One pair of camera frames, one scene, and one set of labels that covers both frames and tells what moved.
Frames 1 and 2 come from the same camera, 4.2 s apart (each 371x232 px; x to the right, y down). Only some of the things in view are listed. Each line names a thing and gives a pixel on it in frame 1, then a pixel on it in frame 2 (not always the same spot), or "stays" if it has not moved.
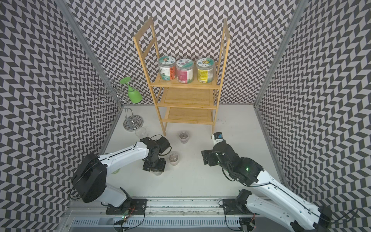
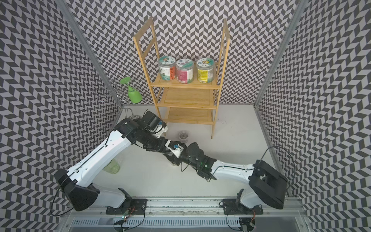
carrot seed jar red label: x=167 y=67 stays
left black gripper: x=160 y=168 -> x=161 y=146
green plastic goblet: x=134 y=95 stays
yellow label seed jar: x=205 y=70 stays
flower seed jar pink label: x=185 y=70 stays
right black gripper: x=209 y=155 -> x=175 y=160
